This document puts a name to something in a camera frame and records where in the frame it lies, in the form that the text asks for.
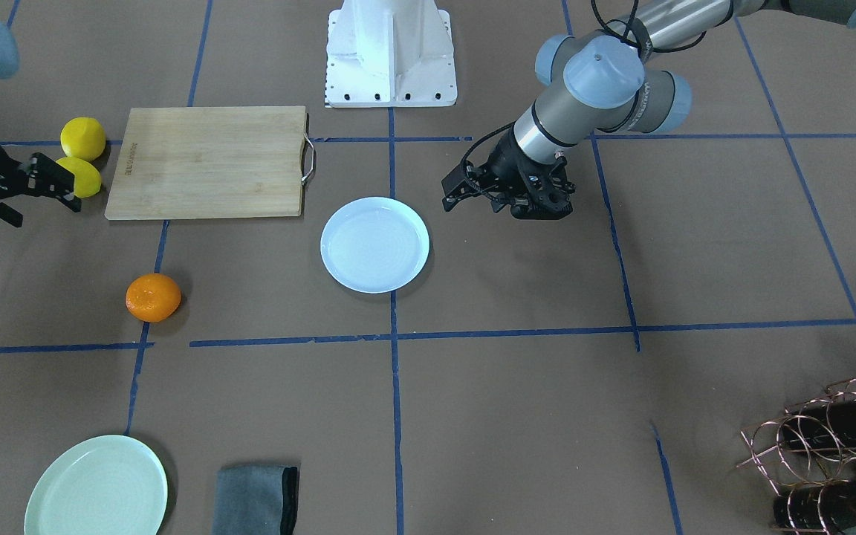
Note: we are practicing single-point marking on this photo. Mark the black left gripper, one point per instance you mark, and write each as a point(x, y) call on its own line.
point(503, 163)

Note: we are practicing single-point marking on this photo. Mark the white round plate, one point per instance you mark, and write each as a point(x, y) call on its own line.
point(374, 245)

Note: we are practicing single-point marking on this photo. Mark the orange fruit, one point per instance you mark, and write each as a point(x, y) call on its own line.
point(153, 297)

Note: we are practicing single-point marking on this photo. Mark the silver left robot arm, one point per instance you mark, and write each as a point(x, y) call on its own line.
point(600, 83)

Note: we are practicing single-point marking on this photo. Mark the light green plate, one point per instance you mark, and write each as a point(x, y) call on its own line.
point(110, 484)

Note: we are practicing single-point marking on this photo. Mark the lower yellow lemon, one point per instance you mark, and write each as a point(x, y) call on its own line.
point(87, 180)

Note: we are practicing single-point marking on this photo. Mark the yellow lemon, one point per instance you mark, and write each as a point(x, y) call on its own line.
point(87, 180)
point(83, 138)

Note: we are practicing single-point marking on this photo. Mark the upper yellow lemon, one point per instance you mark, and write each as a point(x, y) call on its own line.
point(83, 138)

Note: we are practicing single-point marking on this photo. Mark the wooden cutting board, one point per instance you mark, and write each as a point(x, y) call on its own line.
point(211, 162)

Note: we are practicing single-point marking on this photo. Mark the grey folded cloth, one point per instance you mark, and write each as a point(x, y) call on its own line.
point(256, 499)

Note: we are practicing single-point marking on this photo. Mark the dark wine bottle upper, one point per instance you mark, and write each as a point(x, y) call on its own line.
point(824, 427)

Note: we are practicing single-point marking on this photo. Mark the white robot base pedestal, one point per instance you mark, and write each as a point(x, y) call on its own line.
point(389, 54)

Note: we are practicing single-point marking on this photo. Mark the copper wire bottle rack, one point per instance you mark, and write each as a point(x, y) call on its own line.
point(807, 454)

